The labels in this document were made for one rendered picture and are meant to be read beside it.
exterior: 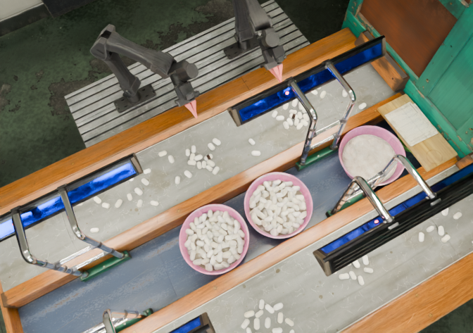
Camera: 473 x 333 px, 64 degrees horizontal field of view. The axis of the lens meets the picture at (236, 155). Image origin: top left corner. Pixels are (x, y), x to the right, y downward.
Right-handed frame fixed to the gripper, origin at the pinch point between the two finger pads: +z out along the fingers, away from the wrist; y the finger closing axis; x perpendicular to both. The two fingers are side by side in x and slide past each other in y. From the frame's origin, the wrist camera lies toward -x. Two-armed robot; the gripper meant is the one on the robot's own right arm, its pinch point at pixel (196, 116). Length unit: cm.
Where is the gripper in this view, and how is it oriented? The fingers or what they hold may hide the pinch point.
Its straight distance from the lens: 155.9
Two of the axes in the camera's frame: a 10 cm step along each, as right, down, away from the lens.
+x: -2.6, -2.1, 9.4
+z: 3.9, 8.7, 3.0
